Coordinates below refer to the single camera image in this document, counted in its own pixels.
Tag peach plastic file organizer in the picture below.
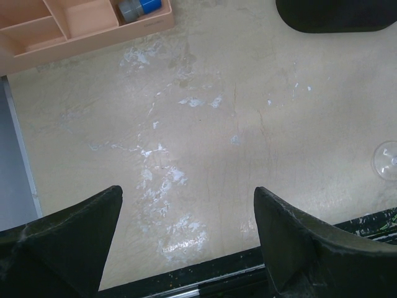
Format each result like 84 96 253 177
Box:
1 0 175 76

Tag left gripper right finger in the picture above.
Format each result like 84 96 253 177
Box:
254 187 396 297

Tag clear front wine glass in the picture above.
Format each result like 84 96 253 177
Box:
372 141 396 181

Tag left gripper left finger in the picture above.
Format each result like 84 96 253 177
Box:
1 186 123 297

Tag blue capped small bottle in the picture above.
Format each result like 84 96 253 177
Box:
117 0 162 24

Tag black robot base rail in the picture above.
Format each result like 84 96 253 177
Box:
99 207 397 298

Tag metal wine glass rack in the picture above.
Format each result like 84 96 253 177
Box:
275 0 396 34

